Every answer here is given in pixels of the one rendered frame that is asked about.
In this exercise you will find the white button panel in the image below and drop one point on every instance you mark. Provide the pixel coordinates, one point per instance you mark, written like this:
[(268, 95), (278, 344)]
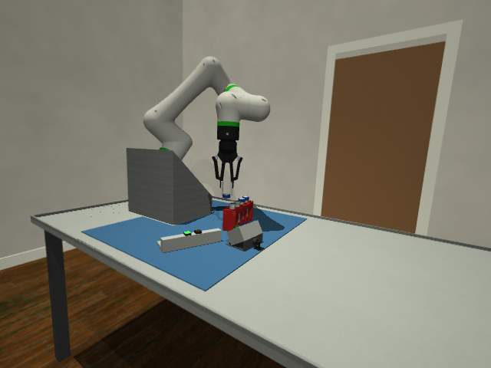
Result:
[(246, 236)]

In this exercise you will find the blue flat mat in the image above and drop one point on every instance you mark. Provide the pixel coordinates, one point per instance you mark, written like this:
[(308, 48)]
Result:
[(201, 266)]

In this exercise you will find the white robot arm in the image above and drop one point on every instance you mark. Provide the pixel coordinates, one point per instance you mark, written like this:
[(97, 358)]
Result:
[(232, 105)]

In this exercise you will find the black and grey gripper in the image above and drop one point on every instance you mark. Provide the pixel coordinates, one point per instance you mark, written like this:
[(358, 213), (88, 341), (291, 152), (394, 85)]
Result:
[(227, 153)]

